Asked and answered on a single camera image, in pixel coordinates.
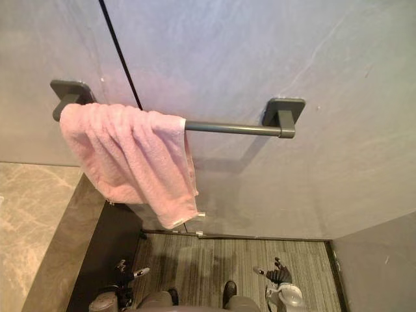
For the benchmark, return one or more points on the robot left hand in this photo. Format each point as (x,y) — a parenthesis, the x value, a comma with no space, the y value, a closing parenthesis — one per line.
(125,276)

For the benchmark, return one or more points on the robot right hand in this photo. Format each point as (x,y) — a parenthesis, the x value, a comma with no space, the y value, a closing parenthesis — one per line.
(279,274)

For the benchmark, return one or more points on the black vanity cabinet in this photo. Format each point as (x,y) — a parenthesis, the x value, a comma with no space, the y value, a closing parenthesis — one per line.
(107,247)

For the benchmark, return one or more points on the robot left leg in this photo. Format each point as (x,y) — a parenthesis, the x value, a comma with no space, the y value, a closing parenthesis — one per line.
(152,300)

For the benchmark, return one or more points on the robot leg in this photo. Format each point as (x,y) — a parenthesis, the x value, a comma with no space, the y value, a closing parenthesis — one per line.
(152,300)
(242,304)

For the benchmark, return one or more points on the robot right leg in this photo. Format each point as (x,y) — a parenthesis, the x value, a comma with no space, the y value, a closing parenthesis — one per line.
(242,304)

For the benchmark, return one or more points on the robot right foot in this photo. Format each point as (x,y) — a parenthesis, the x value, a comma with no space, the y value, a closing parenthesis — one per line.
(230,290)

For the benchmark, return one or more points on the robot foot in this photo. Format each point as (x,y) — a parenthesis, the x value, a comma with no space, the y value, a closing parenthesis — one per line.
(174,296)
(230,290)

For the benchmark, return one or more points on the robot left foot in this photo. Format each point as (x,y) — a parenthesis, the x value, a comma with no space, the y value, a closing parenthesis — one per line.
(174,296)

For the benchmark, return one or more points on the pink towel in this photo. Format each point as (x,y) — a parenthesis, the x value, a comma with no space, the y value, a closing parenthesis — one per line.
(130,152)

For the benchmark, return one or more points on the dark grey towel bar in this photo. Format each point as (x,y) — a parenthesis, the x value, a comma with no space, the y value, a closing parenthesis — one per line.
(227,127)

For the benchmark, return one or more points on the thin black wall strip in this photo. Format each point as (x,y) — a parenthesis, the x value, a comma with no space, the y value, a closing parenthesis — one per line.
(120,53)

